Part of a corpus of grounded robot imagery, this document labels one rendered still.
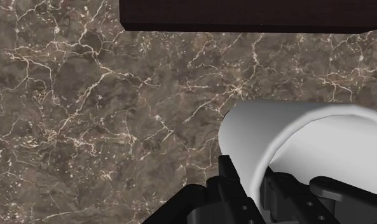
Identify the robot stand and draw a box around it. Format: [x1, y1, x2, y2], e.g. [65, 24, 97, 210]
[119, 0, 377, 34]

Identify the white round cup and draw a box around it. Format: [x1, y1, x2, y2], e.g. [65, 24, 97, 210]
[218, 100, 377, 218]

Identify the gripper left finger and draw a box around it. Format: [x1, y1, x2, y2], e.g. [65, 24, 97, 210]
[141, 155, 267, 224]

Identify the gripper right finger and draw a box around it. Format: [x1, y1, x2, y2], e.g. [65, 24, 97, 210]
[259, 167, 377, 224]

